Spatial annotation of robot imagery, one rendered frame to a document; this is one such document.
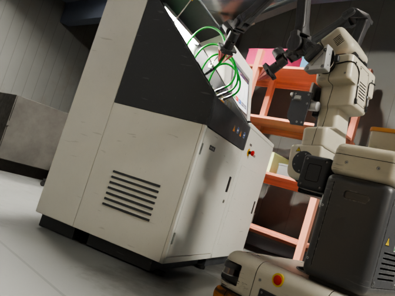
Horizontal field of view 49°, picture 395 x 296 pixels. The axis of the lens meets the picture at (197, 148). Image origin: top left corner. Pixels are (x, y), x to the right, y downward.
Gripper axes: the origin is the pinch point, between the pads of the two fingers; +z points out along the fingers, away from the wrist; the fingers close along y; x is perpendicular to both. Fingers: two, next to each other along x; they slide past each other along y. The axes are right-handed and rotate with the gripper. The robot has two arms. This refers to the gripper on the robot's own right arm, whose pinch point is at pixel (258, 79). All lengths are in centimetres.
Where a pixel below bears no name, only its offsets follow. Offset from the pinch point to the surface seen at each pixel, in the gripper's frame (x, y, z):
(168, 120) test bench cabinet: 53, -23, 39
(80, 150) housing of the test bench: 65, -12, 92
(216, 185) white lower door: 9, -49, 49
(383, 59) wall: -240, 92, -68
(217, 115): 36.0, -28.5, 19.0
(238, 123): 2.8, -19.0, 22.3
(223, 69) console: -13.1, 33.9, 22.6
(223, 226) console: -25, -60, 72
